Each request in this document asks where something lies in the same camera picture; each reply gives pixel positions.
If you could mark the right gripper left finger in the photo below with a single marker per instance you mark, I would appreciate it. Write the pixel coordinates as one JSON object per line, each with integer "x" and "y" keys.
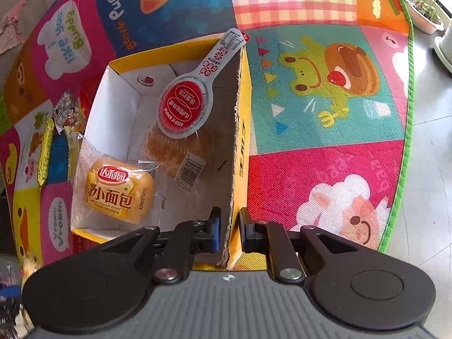
{"x": 213, "y": 238}

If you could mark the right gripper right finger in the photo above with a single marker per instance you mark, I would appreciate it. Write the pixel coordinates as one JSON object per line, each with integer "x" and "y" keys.
{"x": 247, "y": 233}

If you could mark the yellow cardboard box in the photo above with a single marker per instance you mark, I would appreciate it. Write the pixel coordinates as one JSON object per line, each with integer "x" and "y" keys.
{"x": 125, "y": 107}

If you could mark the red white spoon-shaped snack pack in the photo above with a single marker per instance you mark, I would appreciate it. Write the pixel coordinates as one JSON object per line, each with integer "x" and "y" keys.
{"x": 187, "y": 101}

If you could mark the green peanut packet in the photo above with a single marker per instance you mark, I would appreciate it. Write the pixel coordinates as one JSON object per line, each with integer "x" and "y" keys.
{"x": 68, "y": 111}

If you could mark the yellow snack bar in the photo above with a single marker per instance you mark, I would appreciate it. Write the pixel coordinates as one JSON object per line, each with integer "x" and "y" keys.
{"x": 45, "y": 152}

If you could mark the clear wrapped pastry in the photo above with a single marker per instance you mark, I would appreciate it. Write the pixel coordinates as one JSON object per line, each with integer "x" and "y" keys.
{"x": 173, "y": 153}

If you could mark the packaged small bread bun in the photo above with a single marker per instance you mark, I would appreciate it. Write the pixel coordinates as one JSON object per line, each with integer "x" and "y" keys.
{"x": 108, "y": 192}

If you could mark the colourful cartoon play mat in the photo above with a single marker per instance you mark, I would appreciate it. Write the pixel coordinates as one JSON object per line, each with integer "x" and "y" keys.
{"x": 331, "y": 108}

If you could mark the white flower pot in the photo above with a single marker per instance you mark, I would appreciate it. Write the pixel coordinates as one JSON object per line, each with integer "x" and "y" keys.
{"x": 443, "y": 48}

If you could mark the white oval planter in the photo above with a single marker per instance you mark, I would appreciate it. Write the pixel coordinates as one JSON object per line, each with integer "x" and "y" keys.
{"x": 424, "y": 16}

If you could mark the pink cloth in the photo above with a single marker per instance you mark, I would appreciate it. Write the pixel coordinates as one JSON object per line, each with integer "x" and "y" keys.
{"x": 10, "y": 36}

